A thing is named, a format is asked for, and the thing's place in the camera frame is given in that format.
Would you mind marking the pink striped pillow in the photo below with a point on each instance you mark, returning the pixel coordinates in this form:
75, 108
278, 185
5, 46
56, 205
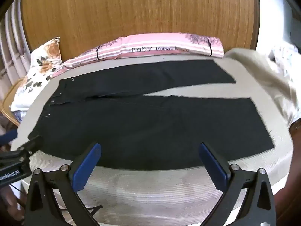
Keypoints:
150, 47

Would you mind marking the beige curtain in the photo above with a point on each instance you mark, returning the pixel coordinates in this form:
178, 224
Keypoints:
11, 51

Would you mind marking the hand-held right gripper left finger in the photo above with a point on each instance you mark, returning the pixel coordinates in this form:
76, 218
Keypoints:
85, 167

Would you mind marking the wooden headboard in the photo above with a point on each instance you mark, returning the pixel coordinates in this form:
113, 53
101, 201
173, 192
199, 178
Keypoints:
131, 11

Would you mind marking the floral pillow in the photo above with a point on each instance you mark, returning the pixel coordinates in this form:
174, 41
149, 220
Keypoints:
35, 75

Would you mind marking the grey textured mattress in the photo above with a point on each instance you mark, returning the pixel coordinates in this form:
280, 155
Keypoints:
150, 188

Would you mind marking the black pants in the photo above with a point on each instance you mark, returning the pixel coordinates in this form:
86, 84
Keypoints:
145, 122

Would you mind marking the white patterned cloth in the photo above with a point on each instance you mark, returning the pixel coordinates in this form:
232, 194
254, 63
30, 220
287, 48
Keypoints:
285, 56

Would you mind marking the beige blanket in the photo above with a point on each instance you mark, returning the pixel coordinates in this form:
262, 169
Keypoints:
265, 77

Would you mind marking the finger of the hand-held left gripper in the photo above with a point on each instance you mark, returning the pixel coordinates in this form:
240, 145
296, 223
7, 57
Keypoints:
9, 136
34, 143

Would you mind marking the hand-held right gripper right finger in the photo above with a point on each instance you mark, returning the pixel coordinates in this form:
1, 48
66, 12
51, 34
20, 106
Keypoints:
212, 167

